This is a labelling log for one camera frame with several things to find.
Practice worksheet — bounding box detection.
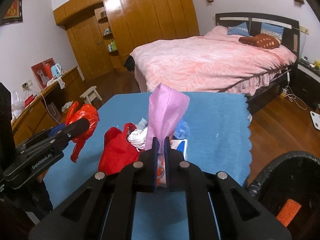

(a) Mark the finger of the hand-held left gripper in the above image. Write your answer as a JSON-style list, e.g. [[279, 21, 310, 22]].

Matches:
[[14, 127, 66, 153], [49, 118, 91, 151]]

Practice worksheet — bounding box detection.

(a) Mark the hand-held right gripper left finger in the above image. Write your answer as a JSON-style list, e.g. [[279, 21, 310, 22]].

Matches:
[[28, 137, 160, 240]]

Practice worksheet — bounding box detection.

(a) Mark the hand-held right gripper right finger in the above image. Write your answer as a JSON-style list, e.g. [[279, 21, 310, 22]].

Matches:
[[164, 137, 292, 240]]

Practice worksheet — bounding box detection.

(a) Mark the red plastic bag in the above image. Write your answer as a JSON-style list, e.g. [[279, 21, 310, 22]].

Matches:
[[65, 101, 100, 164]]

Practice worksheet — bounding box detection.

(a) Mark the white and blue box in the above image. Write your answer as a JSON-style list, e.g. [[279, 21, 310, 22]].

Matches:
[[170, 139, 188, 161]]

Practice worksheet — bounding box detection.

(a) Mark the white tissue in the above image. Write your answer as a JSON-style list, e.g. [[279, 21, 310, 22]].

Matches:
[[128, 127, 148, 152]]

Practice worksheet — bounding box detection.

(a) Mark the red cloth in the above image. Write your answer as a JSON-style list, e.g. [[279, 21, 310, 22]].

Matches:
[[98, 122, 140, 176]]

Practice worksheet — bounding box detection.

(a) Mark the pink plastic bag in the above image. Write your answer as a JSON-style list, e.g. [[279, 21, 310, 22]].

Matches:
[[146, 83, 190, 153]]

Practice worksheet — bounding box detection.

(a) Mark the black trash bin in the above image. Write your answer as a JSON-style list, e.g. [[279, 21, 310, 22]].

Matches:
[[246, 150, 320, 240]]

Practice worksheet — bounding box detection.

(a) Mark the orange and white packet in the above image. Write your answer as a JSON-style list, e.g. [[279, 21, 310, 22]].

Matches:
[[154, 152, 167, 189]]

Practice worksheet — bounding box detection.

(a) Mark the paper bag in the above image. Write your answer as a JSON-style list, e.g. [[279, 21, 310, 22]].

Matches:
[[49, 102, 63, 124]]

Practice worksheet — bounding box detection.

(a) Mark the wooden sideboard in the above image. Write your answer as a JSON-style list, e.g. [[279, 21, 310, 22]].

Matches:
[[11, 66, 83, 143]]

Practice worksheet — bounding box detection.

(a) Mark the grey crumpled cloth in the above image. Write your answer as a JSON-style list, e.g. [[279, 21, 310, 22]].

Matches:
[[138, 117, 150, 130]]

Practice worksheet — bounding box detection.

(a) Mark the blue plastic bag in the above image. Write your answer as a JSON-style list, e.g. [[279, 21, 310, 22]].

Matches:
[[174, 120, 191, 140]]

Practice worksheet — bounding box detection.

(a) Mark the small wooden stool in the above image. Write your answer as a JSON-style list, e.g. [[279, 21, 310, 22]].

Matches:
[[80, 86, 102, 105]]

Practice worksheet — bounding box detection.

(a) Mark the white plastic bag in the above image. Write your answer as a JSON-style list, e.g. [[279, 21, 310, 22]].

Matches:
[[11, 91, 25, 118]]

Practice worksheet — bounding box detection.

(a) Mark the white cloth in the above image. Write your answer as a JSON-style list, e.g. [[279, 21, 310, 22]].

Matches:
[[46, 76, 66, 89]]

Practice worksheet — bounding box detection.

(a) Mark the blue cloth mat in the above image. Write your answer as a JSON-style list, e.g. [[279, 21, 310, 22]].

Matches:
[[44, 92, 252, 240]]

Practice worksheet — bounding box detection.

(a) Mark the light blue kettle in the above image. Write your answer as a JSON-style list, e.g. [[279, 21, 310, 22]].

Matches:
[[51, 64, 63, 77]]

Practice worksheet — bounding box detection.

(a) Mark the wooden door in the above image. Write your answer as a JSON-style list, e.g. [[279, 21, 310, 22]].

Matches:
[[65, 17, 114, 81]]

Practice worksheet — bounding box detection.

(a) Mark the black clothing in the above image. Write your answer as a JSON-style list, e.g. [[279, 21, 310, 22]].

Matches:
[[124, 55, 137, 72]]

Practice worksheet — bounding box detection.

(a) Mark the wooden corner shelf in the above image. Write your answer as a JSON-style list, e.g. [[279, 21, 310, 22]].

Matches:
[[94, 6, 120, 56]]

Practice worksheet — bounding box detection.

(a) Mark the pink blanket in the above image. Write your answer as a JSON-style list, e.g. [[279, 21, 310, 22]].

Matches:
[[131, 25, 298, 96]]

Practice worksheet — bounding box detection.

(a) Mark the orange knitted cloth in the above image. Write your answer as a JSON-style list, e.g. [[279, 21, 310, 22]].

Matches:
[[276, 199, 302, 227]]

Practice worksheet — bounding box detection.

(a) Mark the wooden wardrobe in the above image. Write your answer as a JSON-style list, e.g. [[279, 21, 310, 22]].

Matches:
[[53, 0, 200, 58]]

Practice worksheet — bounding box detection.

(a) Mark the blue pillow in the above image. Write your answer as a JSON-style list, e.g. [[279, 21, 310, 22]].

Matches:
[[260, 23, 285, 42], [227, 22, 250, 37]]

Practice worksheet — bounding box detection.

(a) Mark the white bathroom scale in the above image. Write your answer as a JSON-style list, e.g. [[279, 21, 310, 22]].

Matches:
[[310, 111, 320, 131]]

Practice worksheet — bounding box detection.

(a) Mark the brown dotted cushion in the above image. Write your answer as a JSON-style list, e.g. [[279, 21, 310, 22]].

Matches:
[[239, 34, 281, 48]]

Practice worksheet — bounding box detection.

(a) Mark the black nightstand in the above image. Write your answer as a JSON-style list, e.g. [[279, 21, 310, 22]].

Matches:
[[294, 57, 320, 111]]

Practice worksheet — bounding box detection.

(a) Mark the bed with pink cover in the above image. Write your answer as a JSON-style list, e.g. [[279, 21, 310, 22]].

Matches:
[[135, 12, 300, 115]]

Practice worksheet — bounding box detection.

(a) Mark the white charging cable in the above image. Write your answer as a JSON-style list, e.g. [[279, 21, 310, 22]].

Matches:
[[39, 89, 57, 117]]

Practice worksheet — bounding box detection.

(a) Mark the red photo frame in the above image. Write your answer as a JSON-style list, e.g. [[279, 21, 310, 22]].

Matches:
[[31, 62, 50, 89], [42, 58, 56, 78]]

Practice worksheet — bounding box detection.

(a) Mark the red framed wall picture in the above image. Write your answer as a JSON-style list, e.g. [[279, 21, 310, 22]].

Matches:
[[0, 0, 23, 25]]

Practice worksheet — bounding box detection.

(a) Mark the white power cable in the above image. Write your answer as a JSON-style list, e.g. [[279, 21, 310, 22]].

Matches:
[[285, 85, 308, 110]]

